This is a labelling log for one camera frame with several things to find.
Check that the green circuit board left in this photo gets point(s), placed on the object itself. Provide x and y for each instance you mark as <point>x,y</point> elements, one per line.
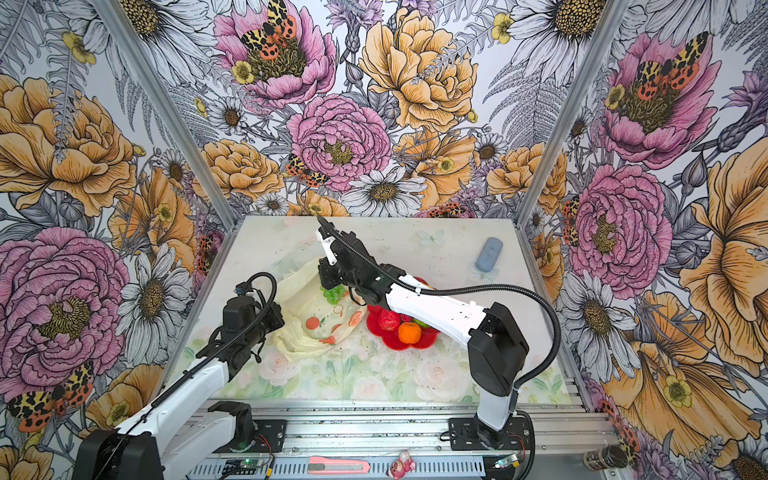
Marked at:
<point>244,466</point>

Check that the green fake grapes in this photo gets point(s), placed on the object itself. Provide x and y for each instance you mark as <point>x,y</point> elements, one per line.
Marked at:
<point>335,295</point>

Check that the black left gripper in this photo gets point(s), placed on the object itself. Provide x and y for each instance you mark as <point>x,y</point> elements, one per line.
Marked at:
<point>272,311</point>

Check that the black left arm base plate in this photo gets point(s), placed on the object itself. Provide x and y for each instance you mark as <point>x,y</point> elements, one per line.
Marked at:
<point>265,436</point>

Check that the aluminium rail frame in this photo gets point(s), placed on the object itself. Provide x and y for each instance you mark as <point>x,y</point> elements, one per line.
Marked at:
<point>386,429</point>

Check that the dark cylindrical can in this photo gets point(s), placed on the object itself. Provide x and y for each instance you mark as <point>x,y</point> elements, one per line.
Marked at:
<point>608,457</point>

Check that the green circuit board right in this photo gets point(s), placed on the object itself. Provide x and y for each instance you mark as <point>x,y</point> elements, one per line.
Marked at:
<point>509,461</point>

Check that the red flower-shaped plate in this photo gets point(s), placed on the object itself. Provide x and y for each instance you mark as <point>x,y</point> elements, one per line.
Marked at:
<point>390,339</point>

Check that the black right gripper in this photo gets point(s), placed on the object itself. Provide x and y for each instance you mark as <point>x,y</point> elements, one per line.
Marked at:
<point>328,279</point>

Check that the pink utility knife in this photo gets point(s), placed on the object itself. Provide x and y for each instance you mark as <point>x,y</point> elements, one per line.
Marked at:
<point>337,466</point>

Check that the small pink figurine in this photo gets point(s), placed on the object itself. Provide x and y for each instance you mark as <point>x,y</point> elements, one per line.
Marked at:
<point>403,465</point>

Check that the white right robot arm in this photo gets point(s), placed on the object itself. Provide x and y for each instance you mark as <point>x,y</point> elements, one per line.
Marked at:
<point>494,343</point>

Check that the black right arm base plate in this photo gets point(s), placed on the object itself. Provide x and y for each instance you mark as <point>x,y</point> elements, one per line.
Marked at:
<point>469,434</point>

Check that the grey fabric glasses case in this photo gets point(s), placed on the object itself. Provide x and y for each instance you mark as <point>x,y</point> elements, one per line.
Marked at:
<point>489,255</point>

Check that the orange fake tangerine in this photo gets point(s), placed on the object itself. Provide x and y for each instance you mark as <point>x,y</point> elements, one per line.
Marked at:
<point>409,333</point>

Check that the yellowish plastic bag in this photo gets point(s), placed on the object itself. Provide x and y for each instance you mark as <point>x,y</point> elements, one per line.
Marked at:
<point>312,326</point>

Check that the green circuit board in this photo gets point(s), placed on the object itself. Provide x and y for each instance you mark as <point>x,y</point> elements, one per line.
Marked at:
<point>244,466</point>
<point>509,461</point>

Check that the red fake cabbage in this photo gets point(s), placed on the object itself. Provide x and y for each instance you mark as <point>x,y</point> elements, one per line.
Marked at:
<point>389,321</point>

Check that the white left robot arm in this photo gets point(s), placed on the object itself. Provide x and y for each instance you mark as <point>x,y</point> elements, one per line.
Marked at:
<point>158,442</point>

